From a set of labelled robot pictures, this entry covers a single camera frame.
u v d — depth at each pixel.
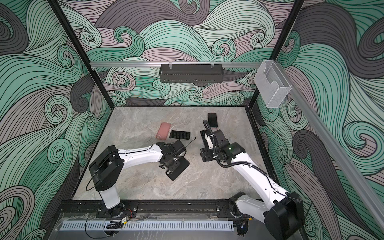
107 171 0.46
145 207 0.75
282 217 0.37
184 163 0.88
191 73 0.96
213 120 1.14
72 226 0.70
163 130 1.04
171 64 0.92
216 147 0.59
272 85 0.80
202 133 1.04
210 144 0.71
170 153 0.65
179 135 1.04
